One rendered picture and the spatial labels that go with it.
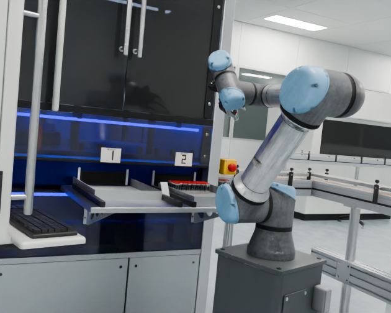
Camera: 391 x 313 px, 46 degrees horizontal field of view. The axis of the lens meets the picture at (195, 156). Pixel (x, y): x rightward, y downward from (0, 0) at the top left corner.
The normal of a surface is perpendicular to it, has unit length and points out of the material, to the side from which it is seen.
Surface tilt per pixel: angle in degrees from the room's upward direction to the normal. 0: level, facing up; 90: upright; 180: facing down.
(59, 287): 90
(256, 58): 90
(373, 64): 90
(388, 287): 90
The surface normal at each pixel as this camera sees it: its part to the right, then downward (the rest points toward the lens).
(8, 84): 0.63, 0.11
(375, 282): -0.88, -0.05
